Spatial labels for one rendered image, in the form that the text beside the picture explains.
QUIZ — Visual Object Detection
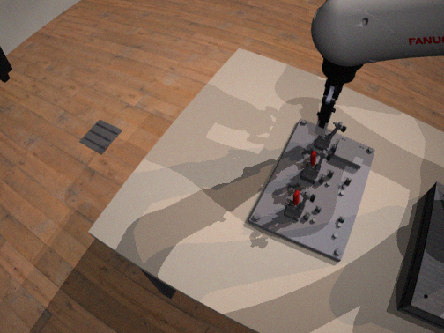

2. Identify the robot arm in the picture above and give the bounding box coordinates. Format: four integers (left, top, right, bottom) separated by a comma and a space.
311, 0, 444, 71

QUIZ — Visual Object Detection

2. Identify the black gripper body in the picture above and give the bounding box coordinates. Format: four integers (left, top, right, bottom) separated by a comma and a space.
322, 59, 356, 96

